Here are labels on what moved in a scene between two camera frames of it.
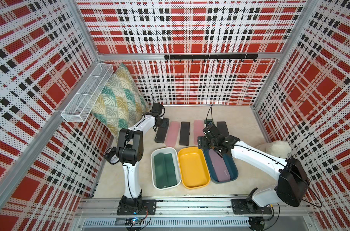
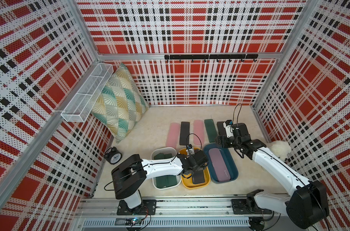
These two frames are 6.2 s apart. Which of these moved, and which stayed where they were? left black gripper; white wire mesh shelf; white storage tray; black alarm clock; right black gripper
Moved: left black gripper; right black gripper
Stayed: white wire mesh shelf; white storage tray; black alarm clock
